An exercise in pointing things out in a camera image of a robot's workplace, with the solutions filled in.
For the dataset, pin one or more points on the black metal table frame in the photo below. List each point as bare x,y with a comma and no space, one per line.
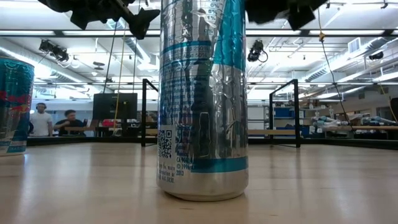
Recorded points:
77,140

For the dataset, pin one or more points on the person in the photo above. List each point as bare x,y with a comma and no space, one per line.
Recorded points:
70,123
40,119

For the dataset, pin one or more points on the black ceiling-mounted device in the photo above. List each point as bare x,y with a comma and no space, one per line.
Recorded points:
54,51

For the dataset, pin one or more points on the blue storage bin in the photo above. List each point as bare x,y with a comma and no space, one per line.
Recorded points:
281,112

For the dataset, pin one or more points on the black linear ceiling light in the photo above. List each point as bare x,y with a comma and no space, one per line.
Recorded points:
306,32

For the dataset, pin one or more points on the teal Red Bull can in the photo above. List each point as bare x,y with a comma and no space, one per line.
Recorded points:
15,102

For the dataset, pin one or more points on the silver blue Red Bull can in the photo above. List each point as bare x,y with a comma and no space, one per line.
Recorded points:
203,109

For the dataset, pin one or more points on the black overhead camera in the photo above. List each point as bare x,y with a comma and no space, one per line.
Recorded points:
255,51

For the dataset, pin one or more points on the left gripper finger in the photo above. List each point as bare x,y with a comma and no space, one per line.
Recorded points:
144,21
82,21

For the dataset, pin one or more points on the wooden top workbench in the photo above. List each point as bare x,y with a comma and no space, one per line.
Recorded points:
367,127

